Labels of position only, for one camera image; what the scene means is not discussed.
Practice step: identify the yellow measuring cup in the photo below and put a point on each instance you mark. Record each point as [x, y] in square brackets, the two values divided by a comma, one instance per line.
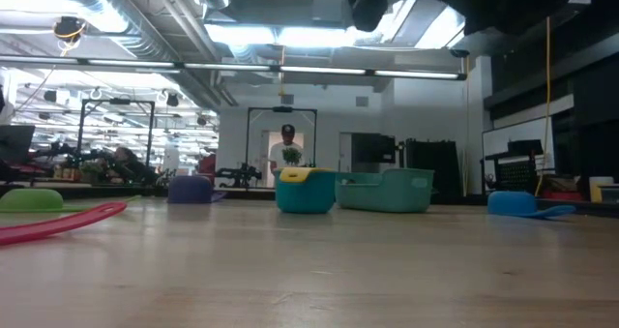
[297, 174]

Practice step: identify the teal blue measuring cup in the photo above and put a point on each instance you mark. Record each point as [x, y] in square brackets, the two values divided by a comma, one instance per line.
[304, 197]

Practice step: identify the purple measuring cup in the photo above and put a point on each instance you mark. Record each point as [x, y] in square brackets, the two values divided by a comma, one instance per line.
[191, 190]

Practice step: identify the red measuring cup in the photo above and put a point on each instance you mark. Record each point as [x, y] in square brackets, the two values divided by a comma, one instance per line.
[58, 225]

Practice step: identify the green measuring cup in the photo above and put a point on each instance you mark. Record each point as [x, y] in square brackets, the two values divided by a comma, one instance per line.
[31, 199]

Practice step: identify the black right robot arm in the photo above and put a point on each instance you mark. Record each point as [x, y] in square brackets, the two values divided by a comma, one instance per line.
[508, 4]

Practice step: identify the teal plastic basket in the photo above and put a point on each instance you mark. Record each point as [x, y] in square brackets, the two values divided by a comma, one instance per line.
[387, 192]

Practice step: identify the small black cabinet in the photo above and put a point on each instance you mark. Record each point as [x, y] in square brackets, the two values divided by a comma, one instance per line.
[372, 148]

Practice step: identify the large black cabinet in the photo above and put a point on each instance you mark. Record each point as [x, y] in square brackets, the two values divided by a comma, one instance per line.
[435, 158]

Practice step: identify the standing person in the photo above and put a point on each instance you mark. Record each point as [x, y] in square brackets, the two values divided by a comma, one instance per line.
[279, 153]

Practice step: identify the black perforated cart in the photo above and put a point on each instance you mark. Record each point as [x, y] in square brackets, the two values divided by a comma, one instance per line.
[517, 173]

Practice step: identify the red chair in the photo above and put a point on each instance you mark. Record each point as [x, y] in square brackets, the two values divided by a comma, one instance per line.
[208, 166]

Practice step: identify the long ceiling light strip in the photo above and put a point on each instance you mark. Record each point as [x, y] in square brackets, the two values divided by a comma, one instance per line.
[130, 63]

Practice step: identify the red box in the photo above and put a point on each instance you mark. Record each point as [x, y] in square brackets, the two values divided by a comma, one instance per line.
[561, 195]

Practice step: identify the seated person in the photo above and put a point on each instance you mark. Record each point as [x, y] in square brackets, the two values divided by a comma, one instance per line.
[133, 168]

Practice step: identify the white container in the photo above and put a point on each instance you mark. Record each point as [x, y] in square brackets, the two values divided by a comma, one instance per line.
[599, 188]

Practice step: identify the dark monitor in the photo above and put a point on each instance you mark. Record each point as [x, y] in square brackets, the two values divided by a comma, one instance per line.
[14, 141]

